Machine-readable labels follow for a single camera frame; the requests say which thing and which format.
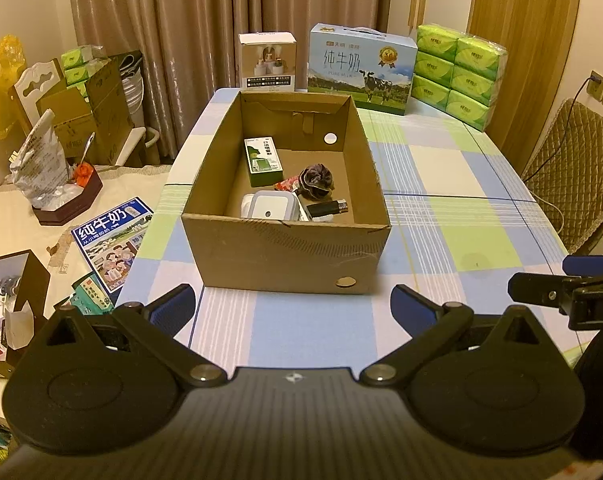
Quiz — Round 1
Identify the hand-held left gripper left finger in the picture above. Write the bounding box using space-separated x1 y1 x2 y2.
29 283 227 388

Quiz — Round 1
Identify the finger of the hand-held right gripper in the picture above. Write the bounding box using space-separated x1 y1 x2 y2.
509 271 576 314
561 253 603 276

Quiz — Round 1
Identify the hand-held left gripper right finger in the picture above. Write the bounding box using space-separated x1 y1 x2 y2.
359 284 557 388

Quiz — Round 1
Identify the black USB stick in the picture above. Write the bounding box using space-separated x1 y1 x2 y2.
304 200 349 217

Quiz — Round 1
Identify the white square lidded container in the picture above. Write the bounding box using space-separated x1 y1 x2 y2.
240 190 312 222

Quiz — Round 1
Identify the dark hair scrunchie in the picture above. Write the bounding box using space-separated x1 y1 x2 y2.
298 162 335 198

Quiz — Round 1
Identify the green white medicine box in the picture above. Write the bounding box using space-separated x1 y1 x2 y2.
243 136 285 188

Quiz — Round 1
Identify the checked tablecloth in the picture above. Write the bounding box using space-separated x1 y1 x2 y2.
116 87 589 368

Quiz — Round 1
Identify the small green white packet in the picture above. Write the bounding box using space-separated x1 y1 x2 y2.
54 271 116 313

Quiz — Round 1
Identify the quilted beige chair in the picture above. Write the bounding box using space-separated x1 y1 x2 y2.
519 97 603 256

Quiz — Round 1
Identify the blue milk leaflet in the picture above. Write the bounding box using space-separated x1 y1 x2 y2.
70 196 155 295

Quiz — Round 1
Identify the dark wooden tray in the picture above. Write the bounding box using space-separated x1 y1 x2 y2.
32 166 104 227

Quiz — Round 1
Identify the brown open box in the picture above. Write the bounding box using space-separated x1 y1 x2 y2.
0 251 51 366

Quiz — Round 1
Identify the beige patterned tablecloth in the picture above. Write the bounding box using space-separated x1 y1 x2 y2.
0 164 175 411

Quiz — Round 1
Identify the metal spoon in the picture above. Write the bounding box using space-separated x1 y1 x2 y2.
79 131 97 166

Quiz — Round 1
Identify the silver foil bag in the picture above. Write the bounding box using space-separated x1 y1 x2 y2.
8 109 75 208

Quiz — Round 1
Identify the small cardboard box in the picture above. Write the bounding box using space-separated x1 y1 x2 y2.
36 87 95 163

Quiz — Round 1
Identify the flattened cardboard carton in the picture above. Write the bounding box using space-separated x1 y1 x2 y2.
84 50 142 166

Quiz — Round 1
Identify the stack of white bowls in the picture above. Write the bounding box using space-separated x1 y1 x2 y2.
120 52 146 128

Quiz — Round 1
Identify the stack of green tissue packs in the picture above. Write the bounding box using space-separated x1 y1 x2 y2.
410 24 508 133

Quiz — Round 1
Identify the blue milk carton case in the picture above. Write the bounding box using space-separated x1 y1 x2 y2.
306 22 416 117

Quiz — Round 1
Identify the single green tissue pack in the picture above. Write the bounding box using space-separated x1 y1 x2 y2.
64 66 96 88
60 44 107 70

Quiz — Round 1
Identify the white appliance package box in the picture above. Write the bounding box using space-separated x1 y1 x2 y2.
238 31 298 93

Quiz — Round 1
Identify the white wooden chair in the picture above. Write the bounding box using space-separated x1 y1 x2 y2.
9 59 67 126

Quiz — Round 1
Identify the beige curtain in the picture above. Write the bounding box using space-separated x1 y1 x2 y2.
66 0 395 166

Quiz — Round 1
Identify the yellow plastic bag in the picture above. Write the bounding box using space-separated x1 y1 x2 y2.
0 35 27 141

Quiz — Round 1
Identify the white cable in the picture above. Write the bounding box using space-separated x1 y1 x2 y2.
530 180 568 237

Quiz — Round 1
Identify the dark charging cable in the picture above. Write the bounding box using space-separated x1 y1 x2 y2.
521 76 600 181

